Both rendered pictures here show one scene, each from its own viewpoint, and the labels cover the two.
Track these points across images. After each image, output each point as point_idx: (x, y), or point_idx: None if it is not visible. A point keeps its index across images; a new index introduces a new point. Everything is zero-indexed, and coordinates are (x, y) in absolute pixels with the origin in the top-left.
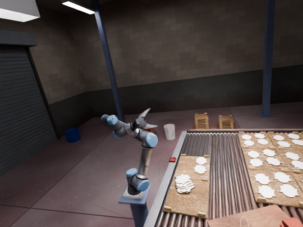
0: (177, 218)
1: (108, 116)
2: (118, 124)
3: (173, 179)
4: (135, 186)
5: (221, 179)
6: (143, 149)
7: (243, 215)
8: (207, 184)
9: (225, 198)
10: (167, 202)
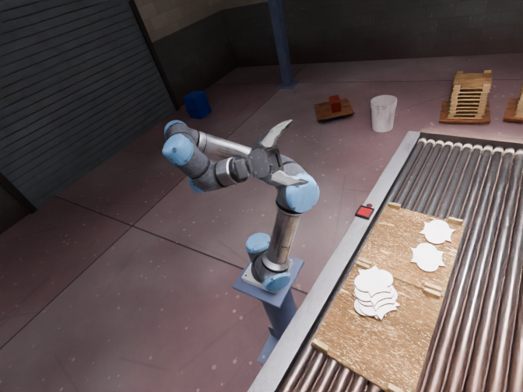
0: (339, 367)
1: (176, 131)
2: (196, 162)
3: (353, 270)
4: (259, 277)
5: (479, 299)
6: (279, 210)
7: None
8: (436, 307)
9: (476, 364)
10: (324, 326)
